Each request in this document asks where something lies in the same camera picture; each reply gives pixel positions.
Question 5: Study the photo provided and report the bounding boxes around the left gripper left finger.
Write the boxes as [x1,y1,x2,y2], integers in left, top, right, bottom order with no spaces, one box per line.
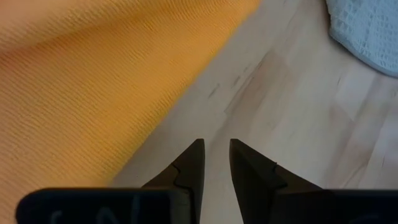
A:
[15,139,206,224]

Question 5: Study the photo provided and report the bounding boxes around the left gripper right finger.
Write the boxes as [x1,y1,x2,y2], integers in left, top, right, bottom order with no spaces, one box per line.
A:
[229,139,398,224]

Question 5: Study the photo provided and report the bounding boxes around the orange microfiber towel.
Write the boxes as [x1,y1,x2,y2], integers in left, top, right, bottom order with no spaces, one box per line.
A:
[0,0,261,224]

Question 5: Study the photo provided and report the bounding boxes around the grey microfiber towel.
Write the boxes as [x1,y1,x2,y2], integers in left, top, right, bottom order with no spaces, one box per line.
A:
[325,0,398,78]

